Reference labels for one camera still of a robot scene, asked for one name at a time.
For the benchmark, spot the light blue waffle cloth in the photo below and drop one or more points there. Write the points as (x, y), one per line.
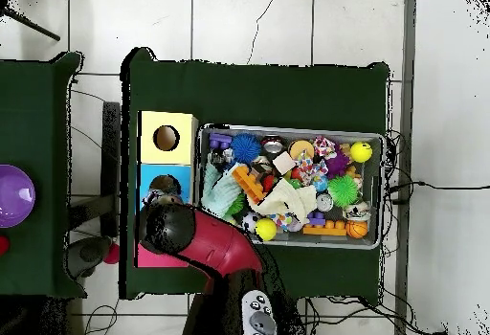
(218, 193)

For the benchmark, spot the cream waffle cloth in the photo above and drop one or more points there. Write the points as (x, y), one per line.
(287, 197)

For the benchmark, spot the polka dot fabric bow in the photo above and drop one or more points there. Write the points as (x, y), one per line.
(310, 168)

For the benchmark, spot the squashed bottle with blue band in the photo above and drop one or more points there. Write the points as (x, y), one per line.
(150, 196)

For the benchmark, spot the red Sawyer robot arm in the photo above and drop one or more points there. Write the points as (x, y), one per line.
(214, 243)

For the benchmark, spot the wooden box with three holes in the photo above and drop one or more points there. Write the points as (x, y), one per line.
(183, 151)

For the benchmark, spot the orange grid tray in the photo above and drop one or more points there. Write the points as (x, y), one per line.
(249, 183)

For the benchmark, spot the blue spiky rubber ball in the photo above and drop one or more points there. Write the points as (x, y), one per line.
(245, 147)

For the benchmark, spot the yellow tennis ball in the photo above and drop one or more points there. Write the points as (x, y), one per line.
(265, 229)

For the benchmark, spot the dark green table cloth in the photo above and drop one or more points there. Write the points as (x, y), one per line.
(268, 93)
(38, 254)

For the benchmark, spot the orange flat toy brick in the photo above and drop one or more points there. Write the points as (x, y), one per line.
(323, 229)

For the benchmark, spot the green googly-eyed spiky toy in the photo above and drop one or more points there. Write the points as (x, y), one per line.
(343, 190)

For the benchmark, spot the yellow smiley ball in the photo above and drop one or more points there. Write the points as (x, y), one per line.
(361, 152)

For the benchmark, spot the orange toy basketball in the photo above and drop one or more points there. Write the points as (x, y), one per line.
(356, 229)

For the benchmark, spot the black upright panel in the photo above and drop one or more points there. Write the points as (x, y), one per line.
(111, 139)

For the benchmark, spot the grey object with red knob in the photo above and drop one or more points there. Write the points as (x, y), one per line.
(90, 254)

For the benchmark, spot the purple ball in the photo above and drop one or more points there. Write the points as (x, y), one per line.
(15, 196)

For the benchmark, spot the small red ball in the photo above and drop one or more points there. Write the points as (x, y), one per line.
(3, 245)

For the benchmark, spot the black tripod leg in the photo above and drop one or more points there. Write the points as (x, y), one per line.
(34, 26)

